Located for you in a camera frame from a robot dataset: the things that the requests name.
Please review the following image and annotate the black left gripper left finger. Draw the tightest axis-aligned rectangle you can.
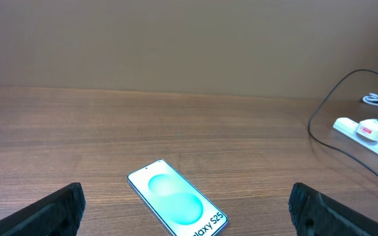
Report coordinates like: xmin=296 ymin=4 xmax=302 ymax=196
xmin=0 ymin=182 xmax=85 ymax=236

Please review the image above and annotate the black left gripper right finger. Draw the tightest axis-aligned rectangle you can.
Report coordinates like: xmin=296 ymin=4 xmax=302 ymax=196
xmin=288 ymin=182 xmax=378 ymax=236

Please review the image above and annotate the Galaxy S25 smartphone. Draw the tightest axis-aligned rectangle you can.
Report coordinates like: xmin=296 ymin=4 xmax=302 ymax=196
xmin=127 ymin=159 xmax=228 ymax=236

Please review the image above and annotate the black charging cable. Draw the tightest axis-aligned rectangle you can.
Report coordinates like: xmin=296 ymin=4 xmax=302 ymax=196
xmin=307 ymin=69 xmax=378 ymax=194

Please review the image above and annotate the white charger adapter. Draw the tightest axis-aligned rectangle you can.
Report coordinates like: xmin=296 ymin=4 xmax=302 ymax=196
xmin=356 ymin=119 xmax=378 ymax=142

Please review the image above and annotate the white power strip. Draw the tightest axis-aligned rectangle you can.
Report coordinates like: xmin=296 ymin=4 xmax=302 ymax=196
xmin=333 ymin=117 xmax=378 ymax=154

